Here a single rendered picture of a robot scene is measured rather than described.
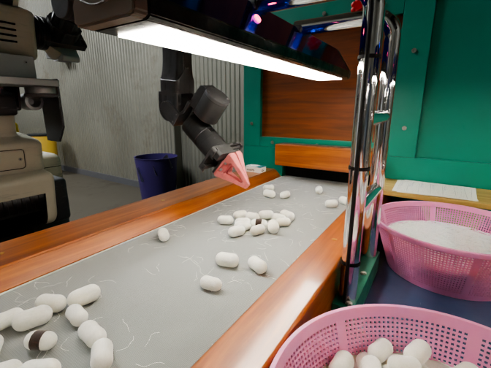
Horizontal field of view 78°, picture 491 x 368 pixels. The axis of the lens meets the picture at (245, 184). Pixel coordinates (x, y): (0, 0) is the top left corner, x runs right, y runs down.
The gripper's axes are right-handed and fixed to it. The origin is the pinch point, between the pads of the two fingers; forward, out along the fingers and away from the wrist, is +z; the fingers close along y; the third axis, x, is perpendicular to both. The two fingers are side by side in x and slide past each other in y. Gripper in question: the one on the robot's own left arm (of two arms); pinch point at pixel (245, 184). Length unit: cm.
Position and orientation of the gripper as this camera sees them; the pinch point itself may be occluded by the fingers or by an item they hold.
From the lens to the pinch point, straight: 65.5
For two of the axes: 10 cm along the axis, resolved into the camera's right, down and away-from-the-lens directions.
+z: 6.4, 7.3, -2.4
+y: 5.5, -2.1, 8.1
